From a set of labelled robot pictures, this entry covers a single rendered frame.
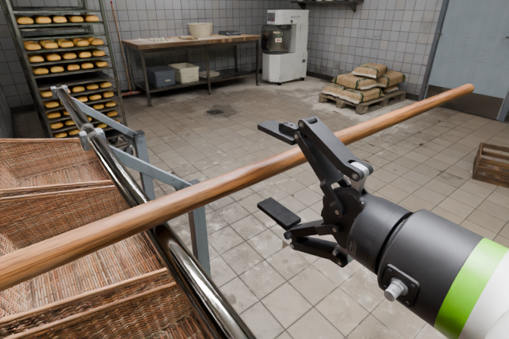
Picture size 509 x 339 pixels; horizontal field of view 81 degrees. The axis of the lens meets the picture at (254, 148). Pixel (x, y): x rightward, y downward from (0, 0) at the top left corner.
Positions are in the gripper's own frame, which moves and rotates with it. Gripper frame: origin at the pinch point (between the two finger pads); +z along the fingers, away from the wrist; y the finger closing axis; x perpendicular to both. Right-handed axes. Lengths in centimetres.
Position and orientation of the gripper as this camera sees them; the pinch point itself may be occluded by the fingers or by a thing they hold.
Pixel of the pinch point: (269, 168)
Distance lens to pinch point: 45.0
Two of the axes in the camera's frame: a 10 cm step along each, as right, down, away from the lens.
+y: 0.0, 9.0, 4.4
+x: 7.9, -2.7, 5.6
